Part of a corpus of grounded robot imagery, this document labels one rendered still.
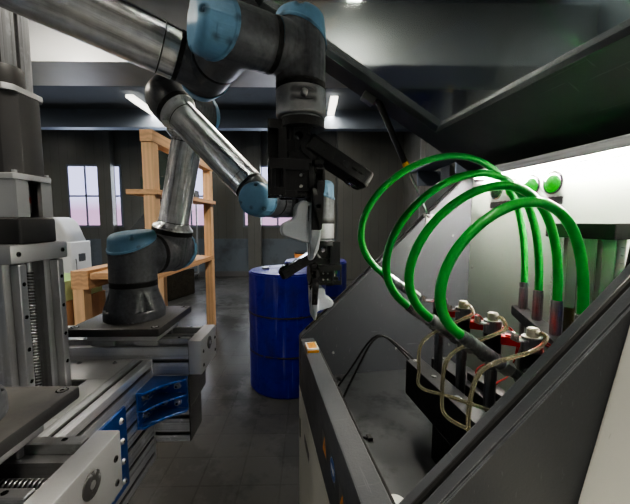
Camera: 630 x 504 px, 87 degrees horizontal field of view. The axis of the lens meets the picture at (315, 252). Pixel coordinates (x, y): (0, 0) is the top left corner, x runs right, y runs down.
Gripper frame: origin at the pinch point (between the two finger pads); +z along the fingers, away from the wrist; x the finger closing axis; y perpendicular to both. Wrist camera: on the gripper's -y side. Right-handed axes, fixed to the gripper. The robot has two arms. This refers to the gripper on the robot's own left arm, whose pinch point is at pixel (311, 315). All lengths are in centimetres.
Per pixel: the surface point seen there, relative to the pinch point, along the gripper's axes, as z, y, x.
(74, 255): 36, -341, 571
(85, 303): 41, -153, 205
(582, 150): -39, 49, -29
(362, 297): -2.1, 16.9, 9.1
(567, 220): -25, 28, -46
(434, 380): 6.4, 20.2, -27.3
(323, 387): 9.4, -0.9, -20.7
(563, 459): 1, 18, -57
